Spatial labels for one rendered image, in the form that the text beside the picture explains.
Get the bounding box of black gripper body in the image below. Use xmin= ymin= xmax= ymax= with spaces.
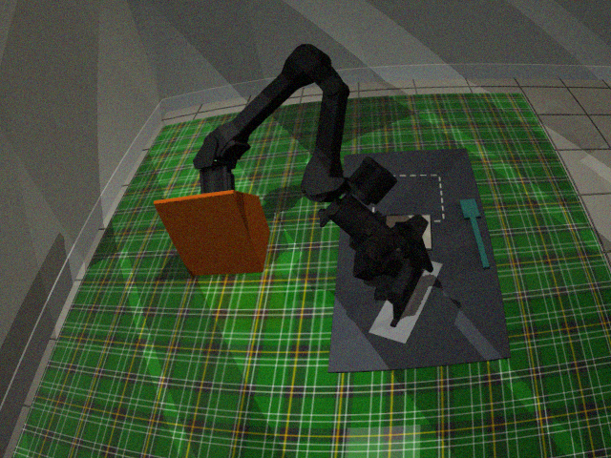
xmin=351 ymin=211 xmax=429 ymax=265

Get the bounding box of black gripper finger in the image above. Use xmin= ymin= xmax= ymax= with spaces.
xmin=402 ymin=238 xmax=433 ymax=273
xmin=378 ymin=252 xmax=402 ymax=278

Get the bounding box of beige square tile with black centre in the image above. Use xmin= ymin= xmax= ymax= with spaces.
xmin=386 ymin=215 xmax=432 ymax=251

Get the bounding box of teal small trowel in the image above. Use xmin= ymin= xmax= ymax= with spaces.
xmin=459 ymin=198 xmax=489 ymax=269

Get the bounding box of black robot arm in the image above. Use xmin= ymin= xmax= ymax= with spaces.
xmin=193 ymin=44 xmax=398 ymax=281

